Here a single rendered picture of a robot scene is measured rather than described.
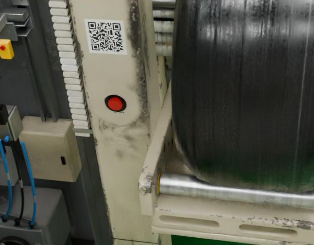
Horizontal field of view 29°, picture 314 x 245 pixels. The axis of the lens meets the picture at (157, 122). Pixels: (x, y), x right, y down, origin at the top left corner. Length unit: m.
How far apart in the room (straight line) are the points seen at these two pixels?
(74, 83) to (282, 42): 0.50
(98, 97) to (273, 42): 0.45
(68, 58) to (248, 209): 0.48
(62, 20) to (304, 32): 0.47
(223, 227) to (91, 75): 0.42
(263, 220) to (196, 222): 0.15
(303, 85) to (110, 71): 0.42
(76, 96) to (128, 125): 0.12
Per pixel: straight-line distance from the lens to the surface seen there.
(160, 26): 1.60
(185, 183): 1.26
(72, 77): 1.26
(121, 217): 1.50
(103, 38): 1.16
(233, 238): 1.32
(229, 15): 0.94
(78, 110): 1.30
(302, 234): 1.29
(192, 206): 1.29
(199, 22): 0.94
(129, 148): 1.32
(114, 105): 1.25
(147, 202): 1.26
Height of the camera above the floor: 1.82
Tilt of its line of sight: 40 degrees down
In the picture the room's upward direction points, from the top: 5 degrees counter-clockwise
